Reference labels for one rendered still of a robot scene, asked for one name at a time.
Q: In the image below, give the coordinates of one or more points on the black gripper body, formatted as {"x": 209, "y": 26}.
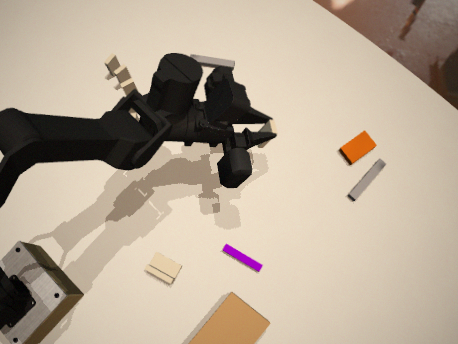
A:
{"x": 235, "y": 166}

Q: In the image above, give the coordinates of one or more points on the purple rectangular block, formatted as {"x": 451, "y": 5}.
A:
{"x": 242, "y": 257}

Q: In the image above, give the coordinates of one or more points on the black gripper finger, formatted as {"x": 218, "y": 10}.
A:
{"x": 254, "y": 138}
{"x": 253, "y": 117}

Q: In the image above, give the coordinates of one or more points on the grey rectangular bar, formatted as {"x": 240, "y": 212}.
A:
{"x": 213, "y": 62}

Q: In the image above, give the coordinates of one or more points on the grey flat bar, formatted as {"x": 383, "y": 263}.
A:
{"x": 367, "y": 179}

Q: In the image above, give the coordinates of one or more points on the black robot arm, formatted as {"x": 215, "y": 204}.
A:
{"x": 116, "y": 138}

